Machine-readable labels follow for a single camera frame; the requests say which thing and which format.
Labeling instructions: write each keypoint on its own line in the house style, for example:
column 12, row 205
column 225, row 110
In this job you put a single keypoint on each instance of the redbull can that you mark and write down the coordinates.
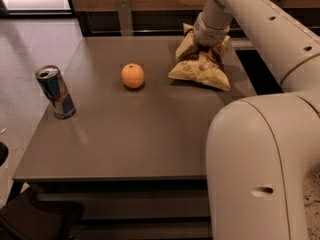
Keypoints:
column 54, row 87

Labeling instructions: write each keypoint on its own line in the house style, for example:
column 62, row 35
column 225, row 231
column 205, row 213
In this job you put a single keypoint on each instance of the upper grey drawer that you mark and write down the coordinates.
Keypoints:
column 137, row 204

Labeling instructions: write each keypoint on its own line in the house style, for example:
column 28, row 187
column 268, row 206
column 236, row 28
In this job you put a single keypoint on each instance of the brown yellow chip bag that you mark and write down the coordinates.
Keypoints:
column 201, row 64

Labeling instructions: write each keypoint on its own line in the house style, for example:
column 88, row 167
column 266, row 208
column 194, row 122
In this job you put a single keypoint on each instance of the left metal wall bracket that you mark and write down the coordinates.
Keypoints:
column 125, row 17

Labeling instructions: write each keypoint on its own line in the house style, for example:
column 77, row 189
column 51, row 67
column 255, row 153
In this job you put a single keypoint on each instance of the dark chair seat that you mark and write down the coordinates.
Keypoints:
column 26, row 218

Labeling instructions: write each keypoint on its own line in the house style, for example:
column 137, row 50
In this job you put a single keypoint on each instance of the lower grey drawer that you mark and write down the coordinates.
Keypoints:
column 144, row 230

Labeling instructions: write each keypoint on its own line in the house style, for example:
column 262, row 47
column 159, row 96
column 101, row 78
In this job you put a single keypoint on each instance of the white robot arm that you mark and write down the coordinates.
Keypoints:
column 259, row 149

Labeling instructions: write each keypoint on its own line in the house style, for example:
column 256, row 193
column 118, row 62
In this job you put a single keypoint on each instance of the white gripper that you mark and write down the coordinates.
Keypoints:
column 209, row 33

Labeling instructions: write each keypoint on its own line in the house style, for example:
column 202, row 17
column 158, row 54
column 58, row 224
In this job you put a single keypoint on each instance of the grey drawer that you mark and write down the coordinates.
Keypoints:
column 137, row 204
column 144, row 230

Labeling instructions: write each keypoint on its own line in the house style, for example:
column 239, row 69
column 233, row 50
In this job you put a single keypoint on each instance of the orange fruit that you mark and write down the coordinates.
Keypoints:
column 133, row 76

